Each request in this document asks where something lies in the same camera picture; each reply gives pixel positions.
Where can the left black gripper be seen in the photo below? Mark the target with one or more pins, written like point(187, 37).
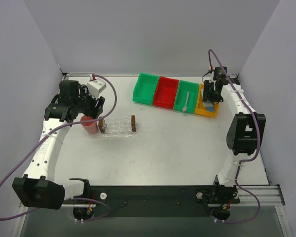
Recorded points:
point(94, 108)

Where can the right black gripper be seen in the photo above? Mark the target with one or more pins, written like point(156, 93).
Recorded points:
point(210, 93)

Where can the pink cup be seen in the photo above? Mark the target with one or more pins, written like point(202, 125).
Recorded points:
point(89, 125)

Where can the clear rack with brown ends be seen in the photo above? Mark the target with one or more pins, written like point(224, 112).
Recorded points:
point(118, 126)

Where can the blue toothpaste tube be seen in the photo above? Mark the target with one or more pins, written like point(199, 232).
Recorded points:
point(211, 108)

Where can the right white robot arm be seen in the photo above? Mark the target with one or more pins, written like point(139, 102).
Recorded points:
point(245, 133)

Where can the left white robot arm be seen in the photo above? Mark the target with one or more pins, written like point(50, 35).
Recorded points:
point(41, 171)

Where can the clear textured acrylic tray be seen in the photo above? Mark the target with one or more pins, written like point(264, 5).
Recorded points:
point(113, 126)

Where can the yellow bin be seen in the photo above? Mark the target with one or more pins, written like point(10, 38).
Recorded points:
point(201, 110)

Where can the green bin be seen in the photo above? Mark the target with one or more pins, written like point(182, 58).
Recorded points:
point(144, 89)
point(183, 88)

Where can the far green bin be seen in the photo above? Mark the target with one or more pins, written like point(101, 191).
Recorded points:
point(144, 89)

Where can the red bin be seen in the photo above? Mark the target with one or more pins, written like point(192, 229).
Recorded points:
point(165, 93)

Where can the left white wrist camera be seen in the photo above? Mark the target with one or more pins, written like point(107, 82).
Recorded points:
point(96, 87)

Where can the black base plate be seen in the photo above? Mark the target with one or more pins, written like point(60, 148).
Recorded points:
point(156, 201)

